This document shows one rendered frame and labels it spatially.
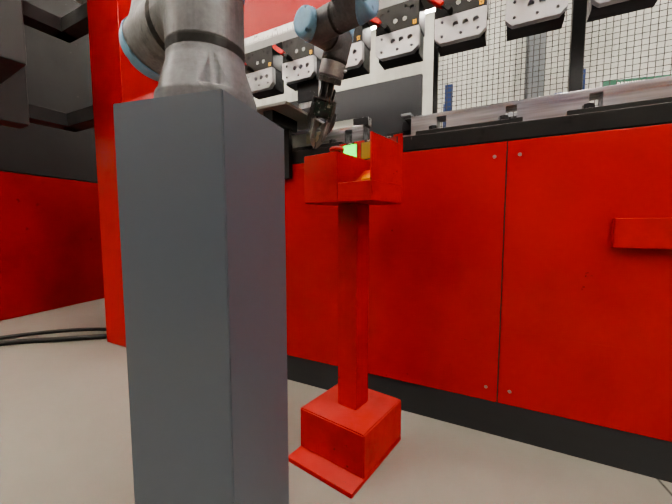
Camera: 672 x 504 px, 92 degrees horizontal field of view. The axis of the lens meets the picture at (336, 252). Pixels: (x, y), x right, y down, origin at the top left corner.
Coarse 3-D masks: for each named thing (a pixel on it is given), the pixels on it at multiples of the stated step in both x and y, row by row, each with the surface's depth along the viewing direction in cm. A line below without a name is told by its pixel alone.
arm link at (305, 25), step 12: (300, 12) 84; (312, 12) 82; (324, 12) 81; (300, 24) 84; (312, 24) 83; (324, 24) 82; (300, 36) 85; (312, 36) 85; (324, 36) 85; (336, 36) 86; (324, 48) 92
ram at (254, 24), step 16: (256, 0) 135; (272, 0) 132; (288, 0) 128; (304, 0) 125; (320, 0) 122; (384, 0) 111; (400, 0) 108; (256, 16) 136; (272, 16) 132; (288, 16) 129; (256, 32) 137; (288, 32) 129; (256, 48) 137
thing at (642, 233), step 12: (612, 228) 78; (624, 228) 76; (636, 228) 75; (648, 228) 74; (660, 228) 73; (612, 240) 77; (624, 240) 76; (636, 240) 75; (648, 240) 74; (660, 240) 73
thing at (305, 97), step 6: (300, 84) 132; (306, 84) 131; (312, 84) 129; (318, 84) 128; (300, 90) 132; (306, 90) 131; (312, 90) 130; (318, 90) 128; (300, 96) 132; (306, 96) 131; (312, 96) 130; (318, 96) 128; (300, 102) 133; (306, 102) 132; (300, 108) 134
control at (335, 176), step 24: (360, 144) 91; (384, 144) 76; (312, 168) 82; (336, 168) 78; (360, 168) 86; (384, 168) 77; (312, 192) 83; (336, 192) 78; (360, 192) 74; (384, 192) 77
